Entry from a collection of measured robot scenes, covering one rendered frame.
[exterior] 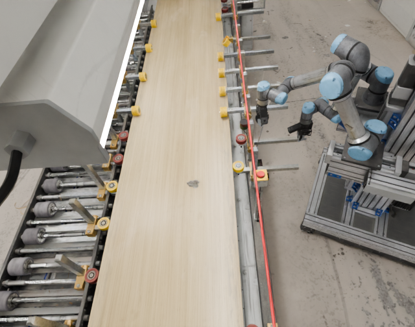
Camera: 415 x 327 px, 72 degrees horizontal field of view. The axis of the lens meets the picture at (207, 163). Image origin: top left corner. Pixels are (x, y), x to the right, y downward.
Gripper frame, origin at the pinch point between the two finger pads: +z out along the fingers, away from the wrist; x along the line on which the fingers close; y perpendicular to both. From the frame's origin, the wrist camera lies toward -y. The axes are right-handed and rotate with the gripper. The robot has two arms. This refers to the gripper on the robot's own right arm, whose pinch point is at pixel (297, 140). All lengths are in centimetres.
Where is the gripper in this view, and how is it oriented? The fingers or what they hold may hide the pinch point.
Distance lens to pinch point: 225.9
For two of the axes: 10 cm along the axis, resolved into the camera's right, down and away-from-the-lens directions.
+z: 1.0, 5.9, 8.0
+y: 9.9, -0.7, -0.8
